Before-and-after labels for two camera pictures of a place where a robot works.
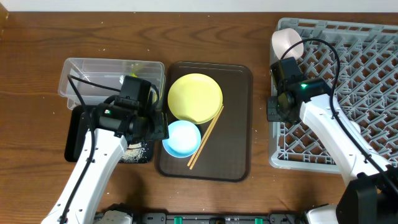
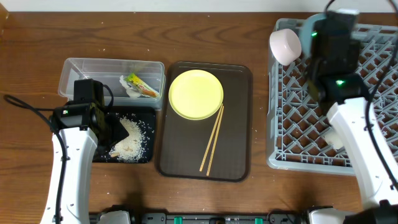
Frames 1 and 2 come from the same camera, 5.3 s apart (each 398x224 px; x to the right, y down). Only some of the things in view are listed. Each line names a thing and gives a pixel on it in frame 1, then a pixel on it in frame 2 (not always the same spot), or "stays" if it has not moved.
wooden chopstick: [188, 164] to [211, 138]
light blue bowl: [184, 139] to [305, 32]
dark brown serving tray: [227, 155] stays
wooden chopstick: [206, 138] to [215, 139]
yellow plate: [195, 96] stays
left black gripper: [161, 119] to [120, 132]
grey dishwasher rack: [357, 63] stays
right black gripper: [272, 113] to [354, 56]
